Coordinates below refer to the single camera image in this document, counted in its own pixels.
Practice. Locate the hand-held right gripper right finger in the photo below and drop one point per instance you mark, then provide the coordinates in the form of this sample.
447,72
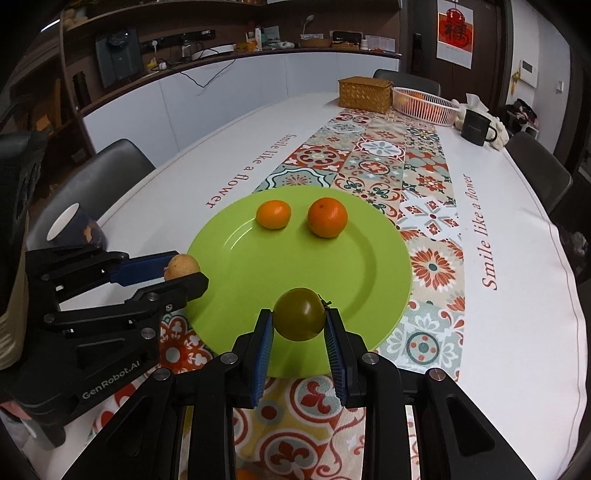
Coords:
334,357

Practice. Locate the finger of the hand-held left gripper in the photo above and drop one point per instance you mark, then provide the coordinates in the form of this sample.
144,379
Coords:
178,290
143,268

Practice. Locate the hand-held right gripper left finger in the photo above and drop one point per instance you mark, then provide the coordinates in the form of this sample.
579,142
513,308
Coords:
261,357

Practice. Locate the small tan round fruit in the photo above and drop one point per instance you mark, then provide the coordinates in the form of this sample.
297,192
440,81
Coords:
181,266

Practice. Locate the green tomato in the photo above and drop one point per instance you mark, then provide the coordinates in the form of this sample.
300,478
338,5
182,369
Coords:
299,314

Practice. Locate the green round plate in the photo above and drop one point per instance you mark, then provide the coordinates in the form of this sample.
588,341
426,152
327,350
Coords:
277,267

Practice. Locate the dark blue mug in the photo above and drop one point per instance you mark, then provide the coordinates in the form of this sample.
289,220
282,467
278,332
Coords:
81,233

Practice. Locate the grey padded chair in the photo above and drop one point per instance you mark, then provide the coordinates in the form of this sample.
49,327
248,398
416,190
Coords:
406,81
87,180
540,170

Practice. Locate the small orange mandarin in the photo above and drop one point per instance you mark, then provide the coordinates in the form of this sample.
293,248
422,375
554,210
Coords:
274,214

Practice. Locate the large orange mandarin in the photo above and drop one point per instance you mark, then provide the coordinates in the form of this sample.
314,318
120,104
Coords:
327,217

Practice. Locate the patterned table runner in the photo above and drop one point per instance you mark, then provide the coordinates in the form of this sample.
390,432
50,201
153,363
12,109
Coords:
392,184

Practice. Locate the black thermos bottle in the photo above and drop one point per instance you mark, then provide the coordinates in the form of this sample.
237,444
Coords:
81,87

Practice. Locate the white printed tablecloth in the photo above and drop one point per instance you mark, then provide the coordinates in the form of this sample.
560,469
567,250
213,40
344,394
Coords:
508,277

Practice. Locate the black water dispenser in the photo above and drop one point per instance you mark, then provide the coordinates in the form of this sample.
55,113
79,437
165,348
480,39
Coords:
117,56

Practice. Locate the white plastic basket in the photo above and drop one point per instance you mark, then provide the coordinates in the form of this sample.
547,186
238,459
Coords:
427,110

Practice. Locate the woven wicker box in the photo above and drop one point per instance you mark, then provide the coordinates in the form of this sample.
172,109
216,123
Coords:
364,94

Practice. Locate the black mug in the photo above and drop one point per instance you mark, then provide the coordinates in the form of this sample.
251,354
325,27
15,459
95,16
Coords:
476,128

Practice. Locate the orange in basket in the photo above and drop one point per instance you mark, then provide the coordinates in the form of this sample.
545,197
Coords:
418,96

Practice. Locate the white crumpled cloth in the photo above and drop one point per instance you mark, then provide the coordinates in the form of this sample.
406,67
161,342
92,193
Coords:
499,131

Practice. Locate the shallow wicker tray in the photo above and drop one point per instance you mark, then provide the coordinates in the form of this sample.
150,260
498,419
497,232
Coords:
316,42

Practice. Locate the white desk lamp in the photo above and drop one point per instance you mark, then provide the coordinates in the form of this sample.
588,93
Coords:
306,25

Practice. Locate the white tissue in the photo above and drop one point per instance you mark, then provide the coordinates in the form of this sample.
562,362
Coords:
475,99

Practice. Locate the black case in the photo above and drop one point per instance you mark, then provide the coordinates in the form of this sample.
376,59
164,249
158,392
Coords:
346,39

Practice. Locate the black door lock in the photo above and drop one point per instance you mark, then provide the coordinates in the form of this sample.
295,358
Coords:
417,46

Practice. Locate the white wall panel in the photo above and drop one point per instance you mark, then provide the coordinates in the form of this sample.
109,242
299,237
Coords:
527,73

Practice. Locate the red wall poster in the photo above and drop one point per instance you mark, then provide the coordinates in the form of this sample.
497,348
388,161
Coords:
455,30

